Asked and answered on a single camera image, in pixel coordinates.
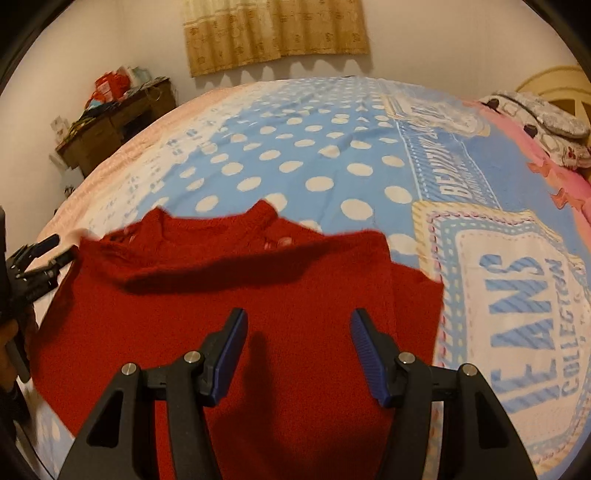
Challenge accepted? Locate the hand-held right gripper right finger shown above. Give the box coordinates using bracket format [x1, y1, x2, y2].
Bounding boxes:
[349, 308, 539, 480]

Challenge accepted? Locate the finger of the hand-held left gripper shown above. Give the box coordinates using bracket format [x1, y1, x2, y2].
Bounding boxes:
[11, 233, 62, 265]
[16, 248, 78, 303]

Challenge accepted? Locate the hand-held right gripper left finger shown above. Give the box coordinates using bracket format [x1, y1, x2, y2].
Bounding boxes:
[60, 308, 250, 480]

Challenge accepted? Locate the red knitted sweater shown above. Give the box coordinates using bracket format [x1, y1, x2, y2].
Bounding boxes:
[30, 199, 445, 480]

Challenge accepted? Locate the person's left hand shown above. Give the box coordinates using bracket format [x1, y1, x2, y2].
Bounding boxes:
[0, 320, 20, 386]

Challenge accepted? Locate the brown wooden desk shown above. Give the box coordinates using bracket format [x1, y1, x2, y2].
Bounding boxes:
[55, 78, 178, 178]

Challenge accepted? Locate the dark blue cloth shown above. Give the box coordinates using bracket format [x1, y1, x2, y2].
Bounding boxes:
[85, 99, 117, 117]

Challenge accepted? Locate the red gift bag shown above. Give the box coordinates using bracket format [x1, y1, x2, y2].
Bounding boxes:
[94, 71, 133, 104]

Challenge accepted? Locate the white paper bag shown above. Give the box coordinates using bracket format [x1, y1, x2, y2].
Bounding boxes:
[116, 66, 153, 89]

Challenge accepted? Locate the bed with dotted printed sheet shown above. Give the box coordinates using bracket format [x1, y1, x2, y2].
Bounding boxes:
[14, 76, 591, 480]

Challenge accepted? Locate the white red-print folded cloth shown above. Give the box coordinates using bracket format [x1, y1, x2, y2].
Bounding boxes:
[526, 131, 591, 168]

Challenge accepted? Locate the grey patterned folded cloth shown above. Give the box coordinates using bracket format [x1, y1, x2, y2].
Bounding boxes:
[478, 90, 591, 140]

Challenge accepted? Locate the beige patterned window curtain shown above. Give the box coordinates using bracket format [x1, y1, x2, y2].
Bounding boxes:
[182, 0, 372, 78]

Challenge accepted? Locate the cream wooden headboard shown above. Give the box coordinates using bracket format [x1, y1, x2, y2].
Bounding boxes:
[515, 65, 591, 121]

